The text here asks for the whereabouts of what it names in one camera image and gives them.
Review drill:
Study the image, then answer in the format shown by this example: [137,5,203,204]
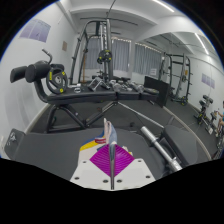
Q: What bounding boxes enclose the black padded workout bench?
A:
[3,124,199,183]

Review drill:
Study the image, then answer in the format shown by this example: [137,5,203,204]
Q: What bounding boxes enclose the black yellow roller bench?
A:
[194,94,218,134]

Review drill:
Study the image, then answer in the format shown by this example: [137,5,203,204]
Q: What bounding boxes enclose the short ceiling light strip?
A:
[194,32,210,56]

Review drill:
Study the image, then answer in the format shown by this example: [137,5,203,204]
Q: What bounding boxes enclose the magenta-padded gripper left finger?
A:
[69,142,114,191]

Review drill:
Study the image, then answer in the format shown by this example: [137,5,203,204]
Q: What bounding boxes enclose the black yellow weight plate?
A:
[96,49,113,65]
[45,68,69,95]

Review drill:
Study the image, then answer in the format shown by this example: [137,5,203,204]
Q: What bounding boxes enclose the black upright panel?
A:
[143,75,170,108]

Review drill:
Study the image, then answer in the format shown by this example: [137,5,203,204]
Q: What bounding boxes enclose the black power rack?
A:
[159,52,194,107]

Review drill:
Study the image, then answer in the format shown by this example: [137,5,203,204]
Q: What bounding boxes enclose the metal key bunch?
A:
[7,131,18,145]

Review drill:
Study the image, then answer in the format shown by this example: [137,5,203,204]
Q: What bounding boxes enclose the grey window curtain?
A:
[133,43,163,77]
[84,36,131,73]

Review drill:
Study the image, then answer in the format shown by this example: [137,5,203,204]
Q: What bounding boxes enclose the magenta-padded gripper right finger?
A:
[112,142,157,191]

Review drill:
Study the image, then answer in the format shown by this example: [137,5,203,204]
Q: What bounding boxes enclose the group of grey dumbbells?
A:
[71,75,160,95]

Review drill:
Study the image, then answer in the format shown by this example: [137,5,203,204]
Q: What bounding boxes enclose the long ceiling light strip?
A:
[151,0,176,14]

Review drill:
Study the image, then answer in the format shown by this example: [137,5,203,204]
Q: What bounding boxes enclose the large purple wall poster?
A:
[18,18,52,43]

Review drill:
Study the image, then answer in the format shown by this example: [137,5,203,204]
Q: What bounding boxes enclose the grey exercise bike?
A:
[213,133,224,161]

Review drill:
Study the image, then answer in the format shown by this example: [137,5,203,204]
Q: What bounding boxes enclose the silver barbell bar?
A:
[139,125,184,173]

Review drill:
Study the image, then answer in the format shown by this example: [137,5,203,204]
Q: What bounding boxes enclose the grey cable machine frame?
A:
[69,19,115,86]

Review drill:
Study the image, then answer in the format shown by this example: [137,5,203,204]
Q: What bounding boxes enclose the small purple wall poster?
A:
[200,73,216,89]

